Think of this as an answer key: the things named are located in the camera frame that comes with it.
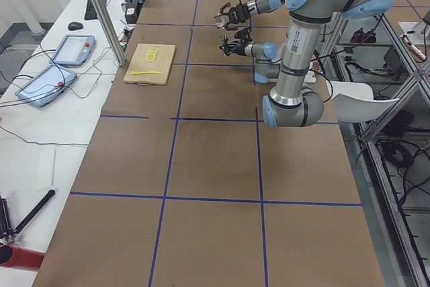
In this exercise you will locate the red cylinder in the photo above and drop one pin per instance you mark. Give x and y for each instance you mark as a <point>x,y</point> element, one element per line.
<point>20,258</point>

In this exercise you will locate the white foam strip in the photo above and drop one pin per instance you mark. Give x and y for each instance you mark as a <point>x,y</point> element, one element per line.
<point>45,169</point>

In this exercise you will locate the aluminium frame post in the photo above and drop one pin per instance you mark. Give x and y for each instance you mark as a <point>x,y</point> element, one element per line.
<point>109,31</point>

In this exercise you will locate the near blue teach pendant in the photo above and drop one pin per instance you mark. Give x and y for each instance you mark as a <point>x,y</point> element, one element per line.
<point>46,86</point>

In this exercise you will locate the black box with label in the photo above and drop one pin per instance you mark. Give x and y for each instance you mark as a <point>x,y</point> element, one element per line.
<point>132,11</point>

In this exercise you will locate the wooden cutting board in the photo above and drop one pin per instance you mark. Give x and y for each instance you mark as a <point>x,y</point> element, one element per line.
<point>162,63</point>

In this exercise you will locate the far blue teach pendant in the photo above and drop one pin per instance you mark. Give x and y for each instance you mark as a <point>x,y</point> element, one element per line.
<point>74,50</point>

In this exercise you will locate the blue teach pendant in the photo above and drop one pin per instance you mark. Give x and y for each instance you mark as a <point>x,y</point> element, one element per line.
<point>46,86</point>
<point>74,50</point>

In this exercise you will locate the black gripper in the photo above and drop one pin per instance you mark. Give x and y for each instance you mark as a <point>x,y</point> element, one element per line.
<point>240,11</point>
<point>238,48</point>

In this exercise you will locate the black computer mouse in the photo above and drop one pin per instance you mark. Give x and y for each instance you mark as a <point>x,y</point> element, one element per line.
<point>75,26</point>

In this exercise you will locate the clear glass measuring cup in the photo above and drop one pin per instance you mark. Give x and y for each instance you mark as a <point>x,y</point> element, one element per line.
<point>221,21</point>

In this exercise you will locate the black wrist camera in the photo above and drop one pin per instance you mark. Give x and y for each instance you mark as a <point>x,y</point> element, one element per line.
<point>243,35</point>

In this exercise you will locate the yellow plastic knife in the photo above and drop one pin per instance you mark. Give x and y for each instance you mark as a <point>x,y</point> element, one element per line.
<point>150,72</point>

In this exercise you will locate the lemon slice one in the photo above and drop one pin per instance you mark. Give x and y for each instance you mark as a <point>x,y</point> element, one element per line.
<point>150,59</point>

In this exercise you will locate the white chair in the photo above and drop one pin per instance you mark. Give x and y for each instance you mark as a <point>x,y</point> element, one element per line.
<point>354,102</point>

